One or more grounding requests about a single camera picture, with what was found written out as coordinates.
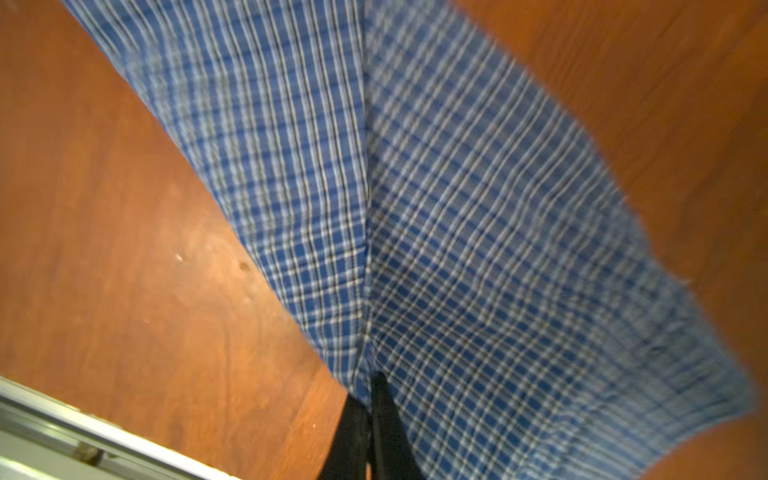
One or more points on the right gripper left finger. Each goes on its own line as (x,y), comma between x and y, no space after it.
(348,454)

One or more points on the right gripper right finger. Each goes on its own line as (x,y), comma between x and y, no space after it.
(391,453)

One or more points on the blue small-check shirt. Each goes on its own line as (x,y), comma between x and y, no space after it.
(425,210)

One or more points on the aluminium rail frame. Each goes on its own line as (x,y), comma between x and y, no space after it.
(44,438)

